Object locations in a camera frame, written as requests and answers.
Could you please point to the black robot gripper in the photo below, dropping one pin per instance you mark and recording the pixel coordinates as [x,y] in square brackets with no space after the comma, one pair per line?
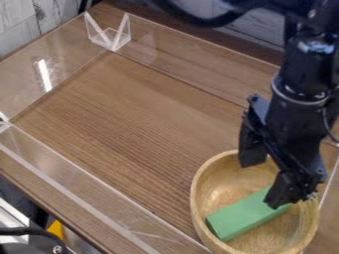
[283,129]

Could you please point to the green rectangular block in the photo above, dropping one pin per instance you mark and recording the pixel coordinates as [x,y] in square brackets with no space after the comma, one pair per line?
[235,219]

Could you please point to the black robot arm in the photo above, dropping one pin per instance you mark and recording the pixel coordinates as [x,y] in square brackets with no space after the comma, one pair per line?
[310,69]

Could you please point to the brown wooden bowl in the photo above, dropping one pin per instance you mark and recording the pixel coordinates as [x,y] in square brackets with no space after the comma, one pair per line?
[220,184]

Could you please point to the yellow object under table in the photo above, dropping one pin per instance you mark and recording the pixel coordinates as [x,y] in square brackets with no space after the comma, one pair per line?
[56,229]

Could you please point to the clear acrylic corner bracket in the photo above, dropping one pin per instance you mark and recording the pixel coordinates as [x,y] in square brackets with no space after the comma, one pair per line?
[108,38]

